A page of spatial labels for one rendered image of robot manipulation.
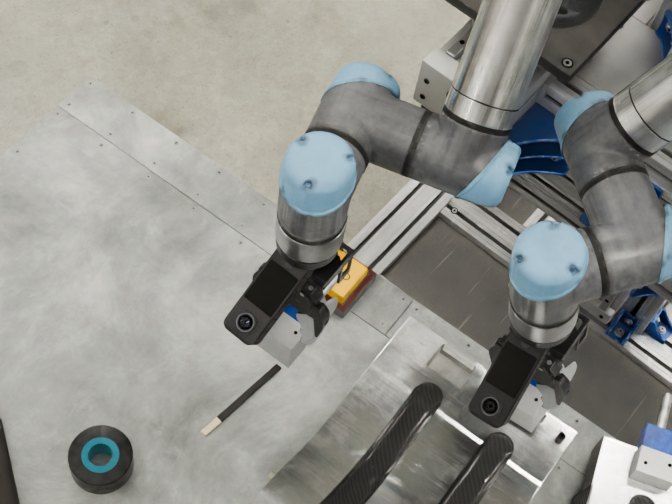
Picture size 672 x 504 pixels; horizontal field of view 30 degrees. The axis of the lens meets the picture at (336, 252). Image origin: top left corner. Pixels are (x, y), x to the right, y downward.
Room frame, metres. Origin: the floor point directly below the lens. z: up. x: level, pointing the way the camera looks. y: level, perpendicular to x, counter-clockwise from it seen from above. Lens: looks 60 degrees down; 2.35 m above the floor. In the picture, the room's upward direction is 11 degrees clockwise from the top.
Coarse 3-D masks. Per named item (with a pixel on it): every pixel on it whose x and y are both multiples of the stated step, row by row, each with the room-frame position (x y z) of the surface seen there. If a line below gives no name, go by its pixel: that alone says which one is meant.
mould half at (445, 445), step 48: (432, 336) 0.74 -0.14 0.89; (384, 384) 0.66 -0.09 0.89; (336, 432) 0.59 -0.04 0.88; (432, 432) 0.61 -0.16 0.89; (480, 432) 0.62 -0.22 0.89; (576, 432) 0.65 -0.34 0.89; (288, 480) 0.50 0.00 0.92; (336, 480) 0.52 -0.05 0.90; (384, 480) 0.54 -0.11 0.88; (432, 480) 0.55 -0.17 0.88; (528, 480) 0.57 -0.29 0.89
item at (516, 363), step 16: (512, 336) 0.66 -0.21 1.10; (512, 352) 0.64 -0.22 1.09; (528, 352) 0.64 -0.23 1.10; (544, 352) 0.64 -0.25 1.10; (496, 368) 0.62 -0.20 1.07; (512, 368) 0.62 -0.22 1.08; (528, 368) 0.62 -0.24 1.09; (480, 384) 0.61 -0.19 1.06; (496, 384) 0.61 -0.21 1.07; (512, 384) 0.61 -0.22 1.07; (528, 384) 0.62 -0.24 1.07; (480, 400) 0.59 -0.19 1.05; (496, 400) 0.59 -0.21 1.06; (512, 400) 0.59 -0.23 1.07; (480, 416) 0.58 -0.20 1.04; (496, 416) 0.58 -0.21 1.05
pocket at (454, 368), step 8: (440, 352) 0.73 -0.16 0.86; (448, 352) 0.73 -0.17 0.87; (432, 360) 0.72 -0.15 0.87; (440, 360) 0.72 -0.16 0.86; (448, 360) 0.73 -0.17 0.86; (456, 360) 0.72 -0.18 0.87; (464, 360) 0.72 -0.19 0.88; (432, 368) 0.71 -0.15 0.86; (440, 368) 0.71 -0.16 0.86; (448, 368) 0.71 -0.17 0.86; (456, 368) 0.72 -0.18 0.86; (464, 368) 0.72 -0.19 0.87; (472, 368) 0.72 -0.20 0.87; (448, 376) 0.70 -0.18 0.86; (456, 376) 0.71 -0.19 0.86; (464, 376) 0.71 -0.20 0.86; (456, 384) 0.69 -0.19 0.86
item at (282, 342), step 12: (336, 276) 0.78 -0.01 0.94; (288, 312) 0.71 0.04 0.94; (276, 324) 0.68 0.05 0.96; (288, 324) 0.69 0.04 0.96; (276, 336) 0.67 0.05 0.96; (288, 336) 0.67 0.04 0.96; (300, 336) 0.67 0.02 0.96; (264, 348) 0.67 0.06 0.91; (276, 348) 0.66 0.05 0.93; (288, 348) 0.65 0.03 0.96; (300, 348) 0.67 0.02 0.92; (288, 360) 0.65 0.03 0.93
